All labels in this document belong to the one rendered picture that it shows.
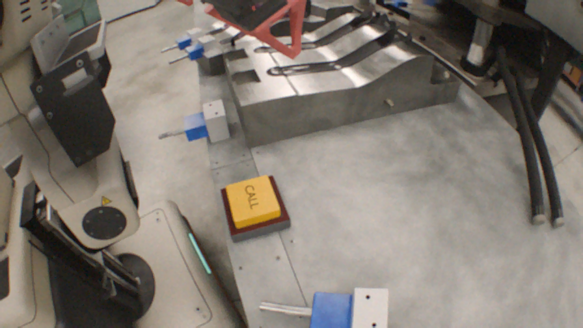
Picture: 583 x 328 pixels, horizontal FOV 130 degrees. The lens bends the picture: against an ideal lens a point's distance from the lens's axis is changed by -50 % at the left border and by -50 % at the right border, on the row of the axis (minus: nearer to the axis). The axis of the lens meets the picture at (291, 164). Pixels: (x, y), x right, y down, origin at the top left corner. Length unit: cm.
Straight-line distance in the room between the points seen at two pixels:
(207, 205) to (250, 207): 107
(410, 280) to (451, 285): 6
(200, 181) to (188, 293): 77
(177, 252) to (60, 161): 63
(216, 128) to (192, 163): 117
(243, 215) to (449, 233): 29
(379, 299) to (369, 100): 35
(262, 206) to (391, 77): 32
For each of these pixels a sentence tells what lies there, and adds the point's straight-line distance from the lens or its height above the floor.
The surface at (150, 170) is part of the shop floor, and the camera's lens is 173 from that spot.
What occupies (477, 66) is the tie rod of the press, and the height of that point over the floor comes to 83.
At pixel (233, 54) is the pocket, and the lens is 60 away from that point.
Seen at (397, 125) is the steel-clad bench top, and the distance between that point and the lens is 54.
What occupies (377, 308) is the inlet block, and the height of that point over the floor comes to 85.
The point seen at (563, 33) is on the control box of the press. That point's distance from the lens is 93.
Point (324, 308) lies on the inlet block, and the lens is 29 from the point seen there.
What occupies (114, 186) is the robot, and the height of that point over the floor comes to 80.
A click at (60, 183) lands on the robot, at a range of 51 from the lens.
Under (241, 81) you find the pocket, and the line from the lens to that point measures 51.
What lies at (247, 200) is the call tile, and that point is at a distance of 35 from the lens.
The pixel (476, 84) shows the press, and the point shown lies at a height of 78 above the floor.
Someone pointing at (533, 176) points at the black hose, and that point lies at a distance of 57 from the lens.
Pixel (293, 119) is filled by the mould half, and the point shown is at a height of 84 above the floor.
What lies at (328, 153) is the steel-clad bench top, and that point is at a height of 80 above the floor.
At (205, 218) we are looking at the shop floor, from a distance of 137.
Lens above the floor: 112
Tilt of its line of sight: 48 degrees down
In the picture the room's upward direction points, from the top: 2 degrees counter-clockwise
